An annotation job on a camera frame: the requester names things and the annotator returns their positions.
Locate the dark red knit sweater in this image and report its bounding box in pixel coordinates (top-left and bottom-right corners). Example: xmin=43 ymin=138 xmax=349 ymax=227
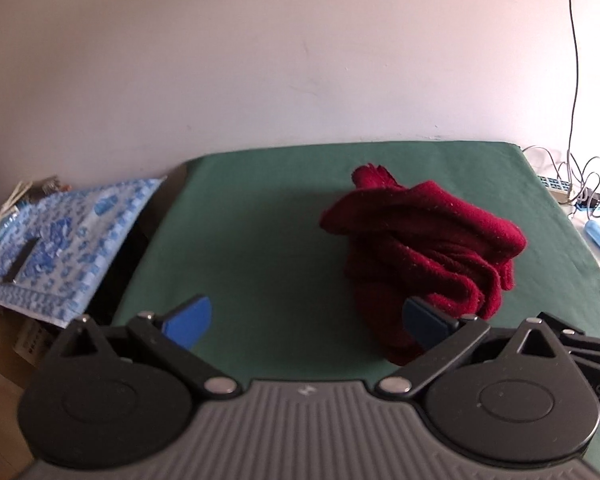
xmin=320 ymin=164 xmax=527 ymax=365

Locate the green table cloth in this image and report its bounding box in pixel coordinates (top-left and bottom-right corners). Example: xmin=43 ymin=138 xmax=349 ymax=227
xmin=110 ymin=140 xmax=600 ymax=478

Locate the blue white patterned storage bag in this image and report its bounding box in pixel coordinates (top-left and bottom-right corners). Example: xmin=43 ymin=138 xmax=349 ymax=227
xmin=0 ymin=179 xmax=162 ymax=328

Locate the white blue power strip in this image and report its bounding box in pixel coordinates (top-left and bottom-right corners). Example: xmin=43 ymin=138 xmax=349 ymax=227
xmin=538 ymin=174 xmax=571 ymax=204

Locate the thin black wall cable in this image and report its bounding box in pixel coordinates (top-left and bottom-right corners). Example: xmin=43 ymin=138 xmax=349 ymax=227
xmin=562 ymin=0 xmax=581 ymax=172

